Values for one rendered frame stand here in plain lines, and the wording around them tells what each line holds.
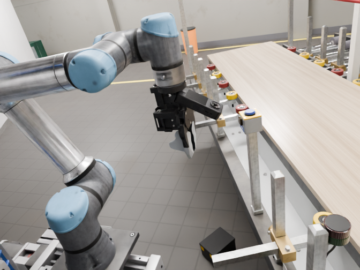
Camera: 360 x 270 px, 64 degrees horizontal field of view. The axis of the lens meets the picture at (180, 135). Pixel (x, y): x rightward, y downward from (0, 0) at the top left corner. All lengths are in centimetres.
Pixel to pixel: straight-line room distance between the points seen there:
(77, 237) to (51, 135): 29
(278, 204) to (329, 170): 40
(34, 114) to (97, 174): 25
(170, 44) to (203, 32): 671
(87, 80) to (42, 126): 37
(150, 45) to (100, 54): 13
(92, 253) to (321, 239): 61
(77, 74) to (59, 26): 857
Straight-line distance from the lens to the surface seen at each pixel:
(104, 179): 94
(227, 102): 215
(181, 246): 228
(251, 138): 119
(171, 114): 70
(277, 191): 102
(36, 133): 90
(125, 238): 100
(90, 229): 88
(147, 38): 65
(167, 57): 65
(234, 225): 235
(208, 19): 726
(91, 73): 55
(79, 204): 83
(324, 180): 133
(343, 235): 83
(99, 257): 93
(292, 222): 153
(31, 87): 65
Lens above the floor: 175
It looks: 29 degrees down
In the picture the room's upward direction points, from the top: 12 degrees counter-clockwise
